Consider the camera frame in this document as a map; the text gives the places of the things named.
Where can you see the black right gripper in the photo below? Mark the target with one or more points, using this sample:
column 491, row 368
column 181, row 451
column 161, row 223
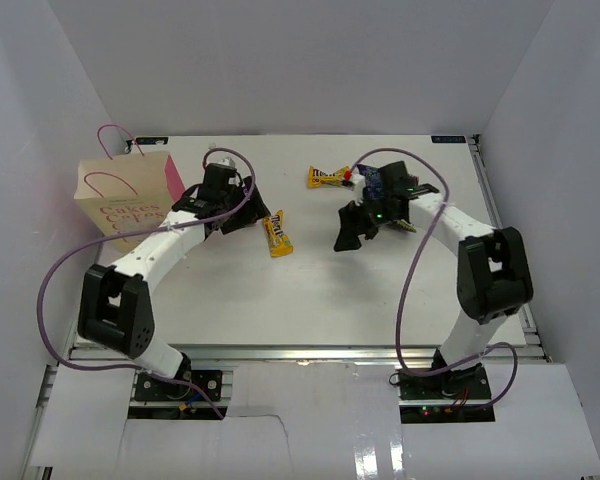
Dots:
column 353, row 224

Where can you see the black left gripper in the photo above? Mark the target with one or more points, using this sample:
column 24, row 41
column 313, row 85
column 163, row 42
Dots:
column 253, row 209

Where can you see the yellow m&m packet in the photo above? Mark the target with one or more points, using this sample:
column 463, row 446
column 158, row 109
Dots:
column 317, row 177
column 279, row 243

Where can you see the yellow M&M packet back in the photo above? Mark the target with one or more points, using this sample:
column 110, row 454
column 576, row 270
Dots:
column 317, row 177

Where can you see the beige and pink paper bag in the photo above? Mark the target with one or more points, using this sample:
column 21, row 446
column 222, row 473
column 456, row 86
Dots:
column 128, row 192

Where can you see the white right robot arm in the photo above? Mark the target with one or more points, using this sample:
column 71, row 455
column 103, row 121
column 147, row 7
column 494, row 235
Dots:
column 493, row 280

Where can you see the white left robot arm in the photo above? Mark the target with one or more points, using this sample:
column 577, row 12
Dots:
column 116, row 302

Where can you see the large dark blue snack bag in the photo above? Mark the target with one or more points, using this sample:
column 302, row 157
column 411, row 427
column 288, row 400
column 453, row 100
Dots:
column 376, row 191

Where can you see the blue label back right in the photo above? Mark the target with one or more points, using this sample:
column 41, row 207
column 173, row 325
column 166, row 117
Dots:
column 448, row 139

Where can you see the blue label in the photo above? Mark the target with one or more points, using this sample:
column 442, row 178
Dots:
column 448, row 139
column 152, row 141

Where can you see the blue label back left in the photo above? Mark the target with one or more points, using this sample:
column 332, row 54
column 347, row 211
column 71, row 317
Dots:
column 152, row 141

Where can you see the white cardboard front panel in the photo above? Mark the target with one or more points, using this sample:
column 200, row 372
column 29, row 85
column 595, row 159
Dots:
column 321, row 421

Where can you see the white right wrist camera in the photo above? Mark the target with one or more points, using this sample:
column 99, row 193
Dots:
column 356, row 183

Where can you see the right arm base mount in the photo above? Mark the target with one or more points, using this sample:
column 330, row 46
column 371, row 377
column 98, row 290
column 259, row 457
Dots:
column 454, row 399

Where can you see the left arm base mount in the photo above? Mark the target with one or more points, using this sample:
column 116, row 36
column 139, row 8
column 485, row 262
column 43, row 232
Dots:
column 152, row 399

